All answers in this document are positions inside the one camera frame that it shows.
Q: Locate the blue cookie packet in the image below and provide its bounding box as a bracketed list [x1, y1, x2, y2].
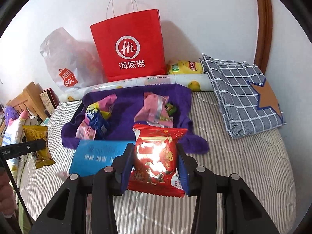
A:
[88, 111, 110, 136]

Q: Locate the patterned cover book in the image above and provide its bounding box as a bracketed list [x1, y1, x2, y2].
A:
[39, 88, 60, 117]

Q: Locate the white plastic shopping bag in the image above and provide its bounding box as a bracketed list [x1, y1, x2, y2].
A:
[40, 27, 108, 93]

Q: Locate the yellow chips bag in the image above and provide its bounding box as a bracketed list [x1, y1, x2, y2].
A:
[167, 60, 204, 75]

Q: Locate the pink yellow snack packet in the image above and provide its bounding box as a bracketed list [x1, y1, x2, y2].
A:
[84, 94, 117, 125]

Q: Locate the wooden headboard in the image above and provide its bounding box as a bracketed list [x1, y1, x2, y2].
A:
[6, 82, 48, 122]

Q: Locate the purple towel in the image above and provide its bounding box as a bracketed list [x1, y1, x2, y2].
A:
[61, 83, 210, 154]

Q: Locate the purple plush toy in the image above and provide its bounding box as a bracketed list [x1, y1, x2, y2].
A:
[5, 106, 20, 127]

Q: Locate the blue tissue pack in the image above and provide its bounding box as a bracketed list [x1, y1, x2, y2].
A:
[69, 140, 136, 177]

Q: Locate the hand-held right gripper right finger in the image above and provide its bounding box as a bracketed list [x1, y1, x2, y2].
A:
[176, 143, 279, 234]

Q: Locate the pink peach snack packet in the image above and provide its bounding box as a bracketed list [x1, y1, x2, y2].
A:
[75, 121, 97, 140]

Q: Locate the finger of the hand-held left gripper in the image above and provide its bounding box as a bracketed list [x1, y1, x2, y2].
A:
[11, 139, 47, 157]

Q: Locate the red paper bag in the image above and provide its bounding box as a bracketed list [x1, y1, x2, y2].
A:
[90, 0, 167, 82]

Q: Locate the blue checked cloth with star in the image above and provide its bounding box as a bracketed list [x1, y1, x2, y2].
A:
[199, 54, 287, 140]

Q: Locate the person's left hand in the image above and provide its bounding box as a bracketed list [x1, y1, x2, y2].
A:
[0, 173, 18, 217]

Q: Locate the white pink plush toy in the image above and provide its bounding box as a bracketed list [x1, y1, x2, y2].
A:
[5, 110, 32, 149]

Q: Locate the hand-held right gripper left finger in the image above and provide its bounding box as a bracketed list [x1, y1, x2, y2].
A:
[32, 143, 136, 234]

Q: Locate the lemon print rolled mat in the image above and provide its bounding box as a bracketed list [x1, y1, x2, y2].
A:
[59, 74, 215, 102]

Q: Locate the wooden door frame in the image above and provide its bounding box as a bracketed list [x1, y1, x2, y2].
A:
[253, 0, 273, 72]

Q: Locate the pink clear snack packet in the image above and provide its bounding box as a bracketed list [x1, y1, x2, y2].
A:
[134, 92, 175, 128]

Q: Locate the red snack packet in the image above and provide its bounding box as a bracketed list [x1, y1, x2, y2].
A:
[127, 124, 188, 198]

